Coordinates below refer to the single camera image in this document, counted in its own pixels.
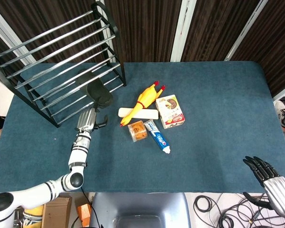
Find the orange block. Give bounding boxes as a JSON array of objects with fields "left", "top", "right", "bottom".
[{"left": 77, "top": 203, "right": 92, "bottom": 228}]

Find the white rectangular case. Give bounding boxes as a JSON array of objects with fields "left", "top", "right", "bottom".
[{"left": 118, "top": 107, "right": 159, "bottom": 120}]

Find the brown cardboard box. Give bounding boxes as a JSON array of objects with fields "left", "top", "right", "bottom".
[{"left": 41, "top": 196, "right": 72, "bottom": 228}]

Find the blue felt table cover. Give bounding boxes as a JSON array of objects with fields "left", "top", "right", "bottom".
[{"left": 0, "top": 61, "right": 285, "bottom": 193}]

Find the clear box of rubber bands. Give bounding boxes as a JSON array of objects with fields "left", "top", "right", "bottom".
[{"left": 127, "top": 120, "right": 148, "bottom": 143}]

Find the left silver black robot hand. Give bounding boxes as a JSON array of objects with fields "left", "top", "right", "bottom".
[{"left": 75, "top": 101, "right": 109, "bottom": 133}]

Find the black cable tangle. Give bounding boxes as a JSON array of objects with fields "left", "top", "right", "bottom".
[{"left": 213, "top": 193, "right": 285, "bottom": 228}]

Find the yellow rubber chicken toy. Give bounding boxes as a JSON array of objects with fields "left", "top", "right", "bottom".
[{"left": 120, "top": 81, "right": 166, "bottom": 127}]

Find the black chrome shoe rack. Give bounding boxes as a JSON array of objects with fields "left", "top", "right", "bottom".
[{"left": 0, "top": 1, "right": 127, "bottom": 128}]

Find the white partition post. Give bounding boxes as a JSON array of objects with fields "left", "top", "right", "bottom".
[
  {"left": 224, "top": 0, "right": 269, "bottom": 61},
  {"left": 0, "top": 4, "right": 37, "bottom": 65},
  {"left": 98, "top": 0, "right": 115, "bottom": 63},
  {"left": 170, "top": 0, "right": 196, "bottom": 62}
]

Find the yellow soft object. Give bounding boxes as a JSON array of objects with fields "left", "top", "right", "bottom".
[{"left": 22, "top": 205, "right": 45, "bottom": 228}]

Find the blue white toothpaste tube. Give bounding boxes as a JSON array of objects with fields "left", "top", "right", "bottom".
[{"left": 143, "top": 120, "right": 171, "bottom": 155}]

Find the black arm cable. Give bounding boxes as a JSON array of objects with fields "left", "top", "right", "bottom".
[{"left": 71, "top": 187, "right": 103, "bottom": 228}]

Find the black cable coil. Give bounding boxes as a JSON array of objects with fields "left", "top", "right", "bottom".
[{"left": 193, "top": 195, "right": 219, "bottom": 213}]

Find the black slipper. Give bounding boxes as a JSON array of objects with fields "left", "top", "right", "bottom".
[{"left": 75, "top": 70, "right": 114, "bottom": 109}]

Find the white red snack box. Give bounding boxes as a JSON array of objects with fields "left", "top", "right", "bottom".
[{"left": 155, "top": 94, "right": 186, "bottom": 130}]

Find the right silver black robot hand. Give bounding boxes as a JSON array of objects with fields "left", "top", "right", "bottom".
[{"left": 242, "top": 156, "right": 285, "bottom": 218}]

